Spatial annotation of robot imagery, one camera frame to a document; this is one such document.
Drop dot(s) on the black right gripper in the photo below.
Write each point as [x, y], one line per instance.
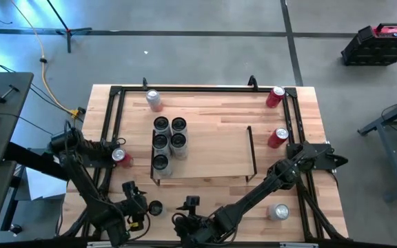
[195, 227]

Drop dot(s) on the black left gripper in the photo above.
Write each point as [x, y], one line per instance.
[134, 206]

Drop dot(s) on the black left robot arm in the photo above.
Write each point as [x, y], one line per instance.
[88, 193]

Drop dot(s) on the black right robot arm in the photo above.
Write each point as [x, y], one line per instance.
[253, 196]

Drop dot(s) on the yellow label tag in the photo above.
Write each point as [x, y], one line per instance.
[134, 224]

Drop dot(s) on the red cola can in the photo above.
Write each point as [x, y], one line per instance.
[275, 96]
[277, 137]
[121, 156]

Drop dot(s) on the short silver white can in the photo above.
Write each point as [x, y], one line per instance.
[278, 211]

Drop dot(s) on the short white pink can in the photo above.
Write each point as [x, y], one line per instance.
[153, 100]

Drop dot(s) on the black caster wheel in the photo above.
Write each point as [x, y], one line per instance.
[15, 229]

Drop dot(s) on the black table clamp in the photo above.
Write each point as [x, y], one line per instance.
[252, 82]
[145, 82]

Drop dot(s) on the black tripod stand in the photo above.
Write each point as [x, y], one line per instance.
[68, 34]

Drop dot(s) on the red black tool case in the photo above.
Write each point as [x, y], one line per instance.
[377, 44]

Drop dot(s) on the grey metal bracket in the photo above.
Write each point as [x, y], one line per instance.
[298, 245]
[106, 244]

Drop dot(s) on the wooden shelf with black frame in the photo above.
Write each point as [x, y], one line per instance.
[219, 155]

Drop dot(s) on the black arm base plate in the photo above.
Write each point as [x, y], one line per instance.
[95, 162]
[322, 155]

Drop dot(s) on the black aluminium table frame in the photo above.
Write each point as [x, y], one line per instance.
[184, 89]

